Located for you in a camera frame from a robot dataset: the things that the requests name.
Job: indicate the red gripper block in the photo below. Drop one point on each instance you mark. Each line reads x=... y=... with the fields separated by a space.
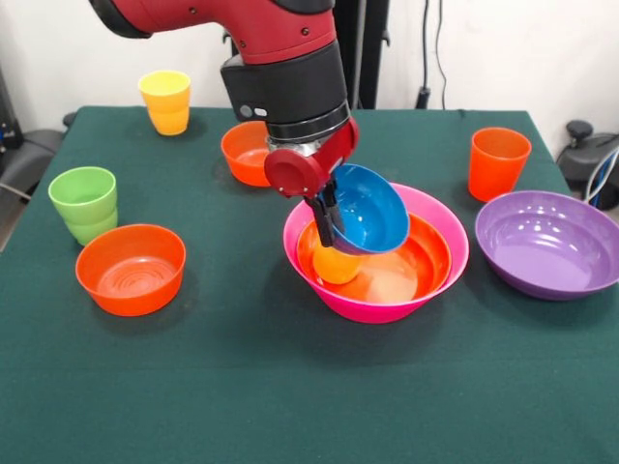
x=295 y=174

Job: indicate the blue plastic bowl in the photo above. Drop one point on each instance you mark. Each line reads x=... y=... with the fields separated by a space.
x=372 y=212

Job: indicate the yellow plastic cup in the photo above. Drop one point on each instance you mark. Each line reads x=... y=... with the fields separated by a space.
x=336 y=268
x=167 y=106

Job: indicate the large orange plastic bowl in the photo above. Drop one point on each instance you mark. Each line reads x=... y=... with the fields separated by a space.
x=425 y=256

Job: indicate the large pink plastic bowl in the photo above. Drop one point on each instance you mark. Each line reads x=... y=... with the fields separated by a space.
x=377 y=311

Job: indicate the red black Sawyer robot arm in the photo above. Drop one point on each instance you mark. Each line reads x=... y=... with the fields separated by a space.
x=271 y=29

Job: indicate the small orange plastic bowl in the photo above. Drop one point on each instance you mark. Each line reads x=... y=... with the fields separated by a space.
x=130 y=290
x=242 y=159

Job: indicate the black column stand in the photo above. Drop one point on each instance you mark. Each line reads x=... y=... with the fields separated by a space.
x=367 y=48

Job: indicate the orange plastic cup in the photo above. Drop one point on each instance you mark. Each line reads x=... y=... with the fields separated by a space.
x=498 y=169

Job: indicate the dark green table cloth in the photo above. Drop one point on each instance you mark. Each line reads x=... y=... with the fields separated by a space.
x=290 y=386

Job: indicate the purple plastic bowl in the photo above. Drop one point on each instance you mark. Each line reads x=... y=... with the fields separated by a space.
x=546 y=261

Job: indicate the green plastic cup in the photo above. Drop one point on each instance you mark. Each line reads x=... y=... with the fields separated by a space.
x=87 y=212

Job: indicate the black chair base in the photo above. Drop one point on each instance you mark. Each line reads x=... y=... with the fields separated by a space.
x=34 y=150
x=585 y=145

